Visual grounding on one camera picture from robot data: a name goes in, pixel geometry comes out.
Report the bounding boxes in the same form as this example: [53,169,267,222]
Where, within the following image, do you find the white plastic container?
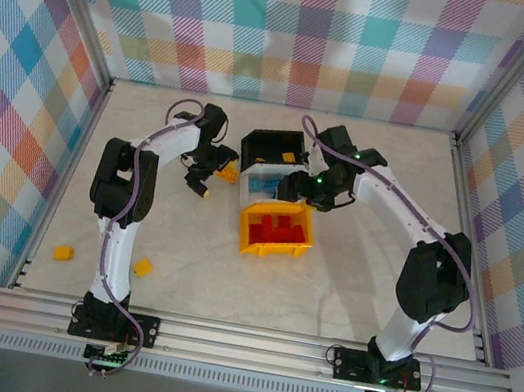
[233,154,309,219]

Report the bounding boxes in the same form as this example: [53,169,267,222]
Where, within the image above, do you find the black plastic container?
[234,121,313,187]

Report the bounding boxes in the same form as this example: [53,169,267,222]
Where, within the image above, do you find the yellow plastic container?
[233,191,321,268]

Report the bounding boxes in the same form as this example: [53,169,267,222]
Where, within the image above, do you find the left controller board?
[81,338,136,373]

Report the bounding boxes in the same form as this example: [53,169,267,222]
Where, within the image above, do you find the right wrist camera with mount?
[304,145,332,178]

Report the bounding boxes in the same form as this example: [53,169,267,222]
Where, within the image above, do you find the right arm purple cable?
[252,114,508,392]

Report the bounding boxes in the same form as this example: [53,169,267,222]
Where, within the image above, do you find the aluminium side rail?
[7,66,116,301]
[412,131,524,369]

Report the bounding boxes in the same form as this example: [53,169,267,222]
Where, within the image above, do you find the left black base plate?
[66,301,163,353]

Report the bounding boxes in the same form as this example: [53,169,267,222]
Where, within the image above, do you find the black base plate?
[327,343,428,392]
[66,301,163,353]

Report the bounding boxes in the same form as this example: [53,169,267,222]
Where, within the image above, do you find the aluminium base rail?
[0,279,522,392]

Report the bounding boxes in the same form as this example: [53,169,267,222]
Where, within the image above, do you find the aluminium frame post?
[450,0,524,160]
[7,0,128,89]

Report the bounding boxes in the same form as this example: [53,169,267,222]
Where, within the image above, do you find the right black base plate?
[327,343,428,392]

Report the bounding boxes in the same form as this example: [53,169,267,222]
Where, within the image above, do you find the grey slotted cable duct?
[0,330,352,392]

